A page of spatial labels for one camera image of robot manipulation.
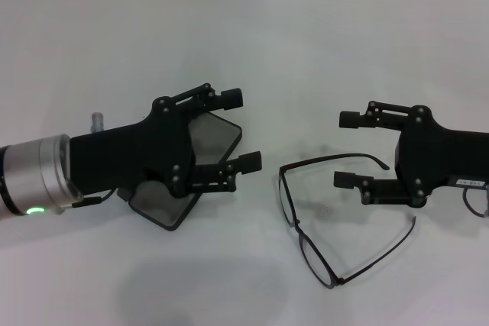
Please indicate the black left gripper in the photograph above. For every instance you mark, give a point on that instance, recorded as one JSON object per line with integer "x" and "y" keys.
{"x": 126, "y": 154}

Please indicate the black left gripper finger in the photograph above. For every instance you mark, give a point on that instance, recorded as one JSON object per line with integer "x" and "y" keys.
{"x": 250, "y": 162}

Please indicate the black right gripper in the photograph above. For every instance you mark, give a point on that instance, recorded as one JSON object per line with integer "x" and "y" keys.
{"x": 439, "y": 158}

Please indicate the black glasses case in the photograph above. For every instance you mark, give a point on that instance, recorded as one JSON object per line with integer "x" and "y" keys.
{"x": 214, "y": 131}

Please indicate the black thin-frame glasses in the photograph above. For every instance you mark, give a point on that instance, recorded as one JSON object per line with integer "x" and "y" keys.
{"x": 317, "y": 261}

